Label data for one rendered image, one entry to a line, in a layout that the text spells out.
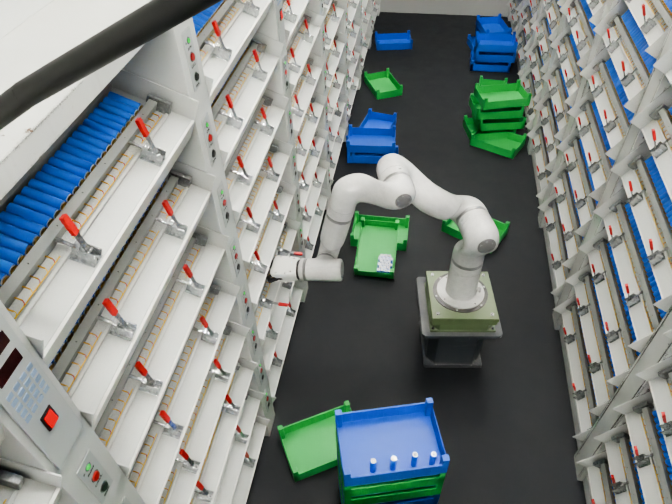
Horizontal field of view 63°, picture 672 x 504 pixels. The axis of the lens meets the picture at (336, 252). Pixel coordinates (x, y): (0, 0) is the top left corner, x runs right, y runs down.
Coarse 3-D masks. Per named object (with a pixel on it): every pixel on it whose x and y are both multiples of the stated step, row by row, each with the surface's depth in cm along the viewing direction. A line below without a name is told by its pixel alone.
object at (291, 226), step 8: (288, 224) 230; (296, 224) 230; (288, 232) 230; (296, 232) 231; (288, 240) 227; (288, 248) 224; (272, 288) 208; (264, 296) 204; (272, 296) 206; (272, 304) 203; (264, 312) 200; (256, 320) 196; (264, 320) 198; (264, 328) 196
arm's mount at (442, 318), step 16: (432, 272) 229; (448, 272) 229; (432, 288) 223; (432, 304) 217; (480, 304) 216; (432, 320) 212; (448, 320) 212; (464, 320) 212; (480, 320) 212; (496, 320) 211
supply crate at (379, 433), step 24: (384, 408) 167; (408, 408) 168; (432, 408) 166; (360, 432) 167; (384, 432) 166; (408, 432) 166; (432, 432) 166; (360, 456) 161; (384, 456) 161; (408, 456) 161; (360, 480) 154; (384, 480) 156
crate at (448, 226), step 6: (444, 222) 295; (450, 222) 304; (498, 222) 297; (444, 228) 297; (450, 228) 294; (456, 228) 301; (498, 228) 299; (504, 228) 294; (450, 234) 297; (456, 234) 294; (504, 234) 293
